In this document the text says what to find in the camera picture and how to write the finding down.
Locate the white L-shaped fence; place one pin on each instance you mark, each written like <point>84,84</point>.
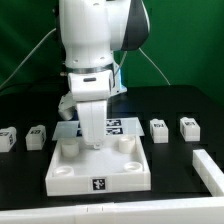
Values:
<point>202,210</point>

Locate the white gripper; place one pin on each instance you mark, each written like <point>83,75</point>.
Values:
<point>92,116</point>

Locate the white marker sheet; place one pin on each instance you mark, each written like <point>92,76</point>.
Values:
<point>117,126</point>

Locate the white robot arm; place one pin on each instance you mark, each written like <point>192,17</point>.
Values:
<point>91,31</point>

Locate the white square tabletop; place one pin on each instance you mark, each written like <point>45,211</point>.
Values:
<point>77,169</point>

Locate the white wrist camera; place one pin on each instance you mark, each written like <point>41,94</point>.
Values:
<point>67,107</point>

